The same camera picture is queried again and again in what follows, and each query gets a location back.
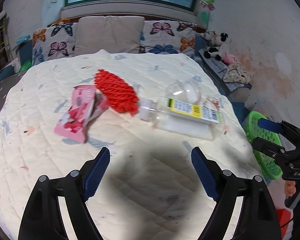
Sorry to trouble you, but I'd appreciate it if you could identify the pink torn carton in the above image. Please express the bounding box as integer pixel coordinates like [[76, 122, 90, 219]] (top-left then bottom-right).
[[54, 85, 108, 143]]

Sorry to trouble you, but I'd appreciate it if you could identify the clear round plastic container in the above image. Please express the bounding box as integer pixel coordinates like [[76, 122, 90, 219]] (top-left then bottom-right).
[[165, 80, 202, 104]]

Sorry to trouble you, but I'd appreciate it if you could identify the clear plastic bottle yellow label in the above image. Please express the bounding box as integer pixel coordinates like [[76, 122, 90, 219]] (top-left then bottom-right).
[[139, 97, 225, 141]]

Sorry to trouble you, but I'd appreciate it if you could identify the red mesh scrubber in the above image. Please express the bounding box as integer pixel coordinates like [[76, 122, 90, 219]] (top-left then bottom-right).
[[94, 69, 139, 116]]

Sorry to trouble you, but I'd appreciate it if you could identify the person's right hand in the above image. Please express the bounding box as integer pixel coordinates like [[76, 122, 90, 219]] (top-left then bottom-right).
[[285, 180, 296, 197]]

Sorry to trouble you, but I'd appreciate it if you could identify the green plastic basket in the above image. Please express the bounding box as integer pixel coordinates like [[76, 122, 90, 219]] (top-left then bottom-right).
[[242, 110, 283, 181]]

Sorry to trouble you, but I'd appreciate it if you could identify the red stool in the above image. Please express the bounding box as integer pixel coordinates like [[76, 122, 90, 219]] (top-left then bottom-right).
[[276, 209, 293, 239]]

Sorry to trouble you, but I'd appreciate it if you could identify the white quilted blanket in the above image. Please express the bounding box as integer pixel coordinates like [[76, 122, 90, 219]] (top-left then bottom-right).
[[0, 50, 260, 239]]

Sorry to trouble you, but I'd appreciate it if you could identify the pink plush toy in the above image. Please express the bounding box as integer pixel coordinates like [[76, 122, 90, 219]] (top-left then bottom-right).
[[222, 53, 240, 65]]

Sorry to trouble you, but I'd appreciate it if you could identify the dark star patterned cover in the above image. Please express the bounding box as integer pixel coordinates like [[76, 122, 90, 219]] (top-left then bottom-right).
[[0, 72, 26, 111]]

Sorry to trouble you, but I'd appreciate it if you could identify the cow plush toy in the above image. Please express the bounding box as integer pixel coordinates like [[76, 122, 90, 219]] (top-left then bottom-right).
[[201, 30, 230, 61]]

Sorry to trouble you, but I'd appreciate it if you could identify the left butterfly pillow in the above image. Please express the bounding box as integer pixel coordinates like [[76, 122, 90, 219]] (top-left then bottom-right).
[[32, 23, 77, 66]]

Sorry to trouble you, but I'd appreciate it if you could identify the butterfly pillow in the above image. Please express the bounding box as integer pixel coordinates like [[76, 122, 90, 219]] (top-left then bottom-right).
[[32, 23, 77, 66], [139, 20, 197, 58]]

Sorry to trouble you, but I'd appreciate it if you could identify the right butterfly pillow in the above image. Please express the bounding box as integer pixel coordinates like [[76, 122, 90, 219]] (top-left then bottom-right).
[[139, 20, 197, 58]]

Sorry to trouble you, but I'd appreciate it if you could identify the grey cushion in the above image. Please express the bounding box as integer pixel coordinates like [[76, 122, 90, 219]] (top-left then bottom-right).
[[75, 16, 145, 56]]

